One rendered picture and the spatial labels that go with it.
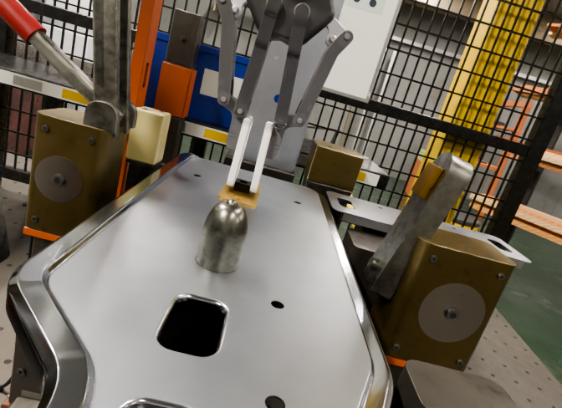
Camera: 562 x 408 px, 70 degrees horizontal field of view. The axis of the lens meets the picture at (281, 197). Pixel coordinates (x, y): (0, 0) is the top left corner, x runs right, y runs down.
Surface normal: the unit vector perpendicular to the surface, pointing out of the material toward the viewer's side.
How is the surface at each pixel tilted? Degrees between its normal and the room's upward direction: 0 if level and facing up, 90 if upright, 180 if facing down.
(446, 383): 0
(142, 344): 0
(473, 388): 0
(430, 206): 90
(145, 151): 90
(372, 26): 90
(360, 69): 90
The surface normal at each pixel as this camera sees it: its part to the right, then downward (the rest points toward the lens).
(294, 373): 0.27, -0.92
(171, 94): 0.00, 0.28
